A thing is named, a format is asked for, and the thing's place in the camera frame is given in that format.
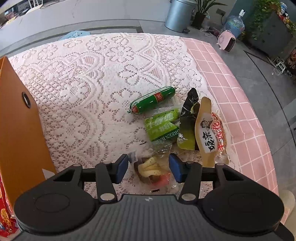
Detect dark green snack packet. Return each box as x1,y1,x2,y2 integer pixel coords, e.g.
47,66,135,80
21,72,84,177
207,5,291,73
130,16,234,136
177,88,200,151

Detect clear mixed snack packet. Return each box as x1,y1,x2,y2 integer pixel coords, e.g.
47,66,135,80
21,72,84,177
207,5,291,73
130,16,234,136
128,141,180,194

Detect beige red snack packet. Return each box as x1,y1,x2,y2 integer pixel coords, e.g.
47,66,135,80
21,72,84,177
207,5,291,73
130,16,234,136
195,97,229,168

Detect green transparent snack bag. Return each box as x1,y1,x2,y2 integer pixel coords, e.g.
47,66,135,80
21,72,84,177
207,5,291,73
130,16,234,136
144,108,180,142

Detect green sausage snack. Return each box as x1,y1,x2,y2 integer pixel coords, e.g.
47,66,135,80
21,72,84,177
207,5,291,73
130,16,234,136
127,86,176,114

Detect red chips bag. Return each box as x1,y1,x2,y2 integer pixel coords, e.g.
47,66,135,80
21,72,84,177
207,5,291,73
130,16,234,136
0,181,18,238

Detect pink checked tablecloth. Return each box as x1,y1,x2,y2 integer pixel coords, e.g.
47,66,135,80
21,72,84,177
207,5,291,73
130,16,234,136
181,37,279,194

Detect orange cardboard box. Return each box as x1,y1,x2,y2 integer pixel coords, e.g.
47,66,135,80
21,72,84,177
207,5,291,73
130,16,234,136
1,57,56,207

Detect white lace tablecloth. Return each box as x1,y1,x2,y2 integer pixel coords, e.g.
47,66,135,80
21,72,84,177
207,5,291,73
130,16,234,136
9,33,212,171

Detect pink space heater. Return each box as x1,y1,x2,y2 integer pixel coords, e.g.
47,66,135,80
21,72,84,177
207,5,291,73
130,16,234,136
217,30,236,52

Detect light blue plastic stool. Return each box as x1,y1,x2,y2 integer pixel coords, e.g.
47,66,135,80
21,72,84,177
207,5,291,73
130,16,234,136
59,30,91,41

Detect potted plant by bin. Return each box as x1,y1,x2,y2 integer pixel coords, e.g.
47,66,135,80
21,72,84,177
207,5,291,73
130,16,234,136
191,0,227,30

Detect blue water bottle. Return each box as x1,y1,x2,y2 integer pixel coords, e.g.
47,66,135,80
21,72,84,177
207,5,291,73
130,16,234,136
224,9,245,39

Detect grey drawer cabinet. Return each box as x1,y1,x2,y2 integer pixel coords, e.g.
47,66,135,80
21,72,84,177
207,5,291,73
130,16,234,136
247,12,292,57

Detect blue metal trash bin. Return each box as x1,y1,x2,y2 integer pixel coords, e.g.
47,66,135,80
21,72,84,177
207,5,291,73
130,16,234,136
165,0,197,33

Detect white marble tv bench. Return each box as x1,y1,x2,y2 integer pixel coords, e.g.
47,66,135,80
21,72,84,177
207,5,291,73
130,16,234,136
1,1,170,49

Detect hanging ivy plant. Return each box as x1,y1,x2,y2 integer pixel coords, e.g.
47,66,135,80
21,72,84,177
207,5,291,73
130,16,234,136
246,0,281,40

